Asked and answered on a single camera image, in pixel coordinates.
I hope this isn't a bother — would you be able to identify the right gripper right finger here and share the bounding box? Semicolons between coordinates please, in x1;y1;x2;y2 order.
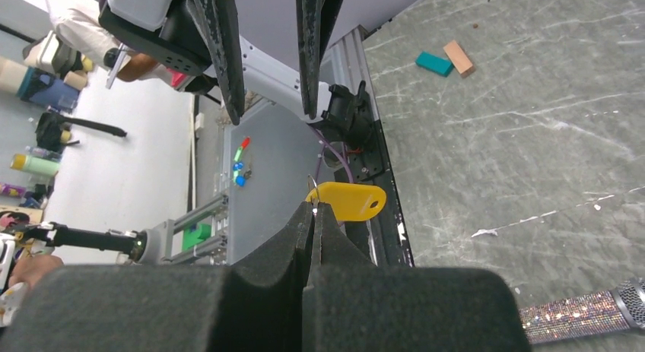
302;203;531;351

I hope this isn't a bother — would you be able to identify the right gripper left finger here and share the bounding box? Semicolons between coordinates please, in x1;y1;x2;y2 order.
1;202;314;351

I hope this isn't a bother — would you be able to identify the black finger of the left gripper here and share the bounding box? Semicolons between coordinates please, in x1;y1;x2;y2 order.
296;0;343;119
191;0;245;125

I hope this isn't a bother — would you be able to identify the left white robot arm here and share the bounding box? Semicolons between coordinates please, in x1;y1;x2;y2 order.
99;0;377;152

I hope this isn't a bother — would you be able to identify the bunch of coloured keys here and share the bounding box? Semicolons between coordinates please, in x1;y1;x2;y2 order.
231;137;253;188

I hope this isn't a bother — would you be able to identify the teal wooden block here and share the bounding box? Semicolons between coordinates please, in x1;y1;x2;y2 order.
415;52;453;77

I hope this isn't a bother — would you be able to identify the black tool with led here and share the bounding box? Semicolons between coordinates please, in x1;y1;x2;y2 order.
3;223;148;262

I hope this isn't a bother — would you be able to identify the tan wooden block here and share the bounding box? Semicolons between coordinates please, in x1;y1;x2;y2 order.
443;40;475;78

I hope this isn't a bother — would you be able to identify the green bottle yellow cap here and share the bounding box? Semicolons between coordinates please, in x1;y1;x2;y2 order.
10;154;59;177

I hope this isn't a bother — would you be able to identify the glitter microphone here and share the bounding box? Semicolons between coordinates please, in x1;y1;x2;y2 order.
519;277;644;344

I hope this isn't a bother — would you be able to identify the black front rail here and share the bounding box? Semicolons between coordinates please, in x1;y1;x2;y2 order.
345;108;415;267

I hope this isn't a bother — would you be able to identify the purple cable under table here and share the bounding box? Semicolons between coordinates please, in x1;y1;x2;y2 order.
308;124;355;186

